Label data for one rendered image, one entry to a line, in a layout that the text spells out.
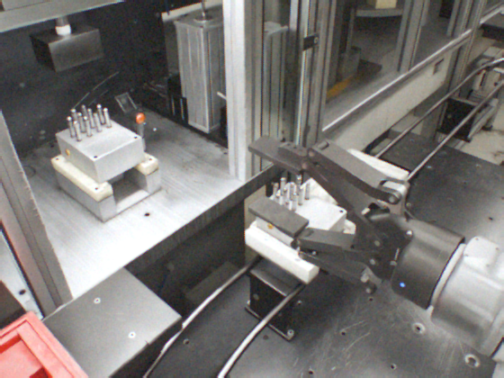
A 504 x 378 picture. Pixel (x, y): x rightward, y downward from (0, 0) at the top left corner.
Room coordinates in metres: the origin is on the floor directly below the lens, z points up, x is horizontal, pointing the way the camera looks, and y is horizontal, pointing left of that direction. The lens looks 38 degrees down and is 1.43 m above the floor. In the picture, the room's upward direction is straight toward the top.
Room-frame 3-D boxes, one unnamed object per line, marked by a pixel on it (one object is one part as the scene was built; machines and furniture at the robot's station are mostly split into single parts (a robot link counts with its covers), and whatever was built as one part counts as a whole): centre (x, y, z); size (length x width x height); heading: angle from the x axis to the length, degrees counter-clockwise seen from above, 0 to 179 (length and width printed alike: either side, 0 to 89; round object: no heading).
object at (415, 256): (0.29, -0.14, 1.12); 0.09 x 0.07 x 0.08; 48
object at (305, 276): (0.66, -0.16, 0.84); 0.36 x 0.14 x 0.10; 138
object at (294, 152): (0.37, -0.05, 1.19); 0.05 x 0.01 x 0.03; 48
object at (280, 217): (0.39, -0.03, 1.08); 0.07 x 0.03 x 0.01; 48
